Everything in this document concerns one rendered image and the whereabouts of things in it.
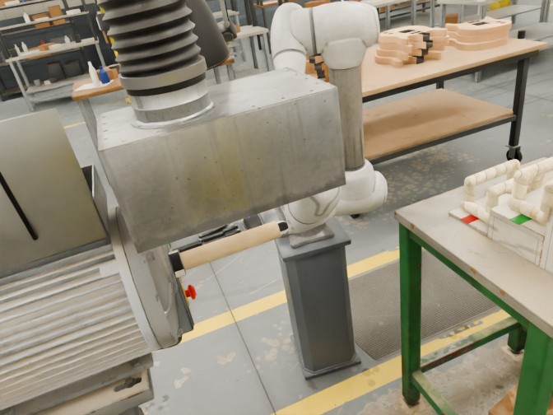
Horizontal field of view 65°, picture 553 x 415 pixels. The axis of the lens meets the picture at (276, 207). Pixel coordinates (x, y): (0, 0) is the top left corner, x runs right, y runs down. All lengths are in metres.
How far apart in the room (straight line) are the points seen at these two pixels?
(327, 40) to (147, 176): 0.93
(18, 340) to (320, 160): 0.48
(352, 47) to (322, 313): 1.07
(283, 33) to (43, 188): 0.93
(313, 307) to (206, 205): 1.34
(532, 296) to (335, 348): 1.11
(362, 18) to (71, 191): 0.99
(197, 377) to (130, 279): 1.66
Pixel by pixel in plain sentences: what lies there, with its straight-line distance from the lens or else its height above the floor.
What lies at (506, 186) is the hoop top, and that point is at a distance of 1.35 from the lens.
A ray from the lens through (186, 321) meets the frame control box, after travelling 1.12.
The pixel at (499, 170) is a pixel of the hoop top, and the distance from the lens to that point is 1.43.
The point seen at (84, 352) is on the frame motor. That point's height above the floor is 1.23.
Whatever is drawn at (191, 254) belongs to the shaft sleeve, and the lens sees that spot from 0.77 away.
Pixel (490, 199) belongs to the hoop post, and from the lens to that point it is 1.33.
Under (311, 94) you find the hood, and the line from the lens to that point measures 0.57.
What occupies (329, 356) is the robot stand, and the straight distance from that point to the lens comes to 2.10.
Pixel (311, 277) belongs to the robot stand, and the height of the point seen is 0.56.
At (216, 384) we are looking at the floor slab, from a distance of 2.23.
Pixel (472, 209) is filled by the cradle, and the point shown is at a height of 0.97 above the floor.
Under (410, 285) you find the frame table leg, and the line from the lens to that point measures 1.56.
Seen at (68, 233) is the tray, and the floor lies 1.40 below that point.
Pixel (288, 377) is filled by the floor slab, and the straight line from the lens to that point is 2.17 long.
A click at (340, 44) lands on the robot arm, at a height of 1.43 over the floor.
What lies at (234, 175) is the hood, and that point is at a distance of 0.56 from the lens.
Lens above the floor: 1.68
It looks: 30 degrees down
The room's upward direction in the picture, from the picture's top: 10 degrees counter-clockwise
